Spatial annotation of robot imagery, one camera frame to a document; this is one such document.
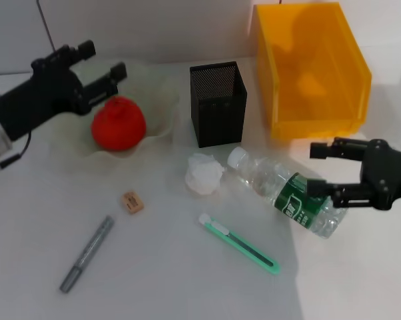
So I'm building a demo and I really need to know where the small tan eraser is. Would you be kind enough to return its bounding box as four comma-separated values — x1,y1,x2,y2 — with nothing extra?
120,190,145,214

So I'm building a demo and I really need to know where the grey marker pen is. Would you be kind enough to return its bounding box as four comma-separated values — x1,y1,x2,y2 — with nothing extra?
59,215,115,294

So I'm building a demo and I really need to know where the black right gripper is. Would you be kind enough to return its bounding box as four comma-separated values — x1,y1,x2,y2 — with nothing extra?
307,136,401,211

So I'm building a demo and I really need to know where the yellow plastic bin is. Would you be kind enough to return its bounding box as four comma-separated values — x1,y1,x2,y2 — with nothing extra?
255,1,373,139

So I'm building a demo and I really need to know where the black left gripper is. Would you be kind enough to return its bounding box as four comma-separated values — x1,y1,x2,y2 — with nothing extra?
0,39,127,141

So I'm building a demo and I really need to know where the white paper ball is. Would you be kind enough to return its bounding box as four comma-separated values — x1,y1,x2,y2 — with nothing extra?
184,153,225,196

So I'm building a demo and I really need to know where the clear green-label water bottle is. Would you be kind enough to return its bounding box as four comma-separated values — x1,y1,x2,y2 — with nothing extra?
226,147,350,239

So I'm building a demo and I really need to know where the green glass fruit plate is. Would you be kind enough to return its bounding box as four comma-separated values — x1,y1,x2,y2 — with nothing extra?
49,59,180,166

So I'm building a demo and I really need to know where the green utility knife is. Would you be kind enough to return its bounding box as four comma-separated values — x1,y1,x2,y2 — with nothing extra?
199,213,281,276

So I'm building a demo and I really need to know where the black mesh pen holder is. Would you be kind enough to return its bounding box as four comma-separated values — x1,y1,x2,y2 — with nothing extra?
189,61,248,149

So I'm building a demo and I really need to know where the red-orange fruit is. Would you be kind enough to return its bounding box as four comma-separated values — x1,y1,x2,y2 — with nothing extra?
91,95,147,152

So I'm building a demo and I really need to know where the left gripper cable with plug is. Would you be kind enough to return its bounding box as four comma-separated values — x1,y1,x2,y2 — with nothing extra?
0,129,32,169

